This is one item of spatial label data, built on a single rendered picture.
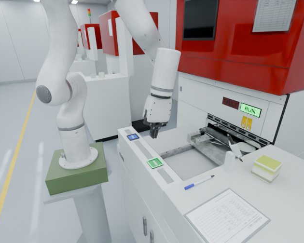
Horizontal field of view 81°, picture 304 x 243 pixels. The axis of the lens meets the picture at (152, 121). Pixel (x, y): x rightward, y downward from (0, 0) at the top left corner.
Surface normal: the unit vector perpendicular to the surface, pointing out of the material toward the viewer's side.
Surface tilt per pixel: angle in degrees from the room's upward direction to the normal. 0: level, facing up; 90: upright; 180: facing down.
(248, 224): 0
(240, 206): 0
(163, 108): 91
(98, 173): 90
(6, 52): 90
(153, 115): 91
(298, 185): 0
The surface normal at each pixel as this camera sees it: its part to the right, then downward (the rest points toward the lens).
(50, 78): 0.06, 0.00
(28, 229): -0.02, -0.90
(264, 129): -0.89, 0.22
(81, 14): 0.46, 0.37
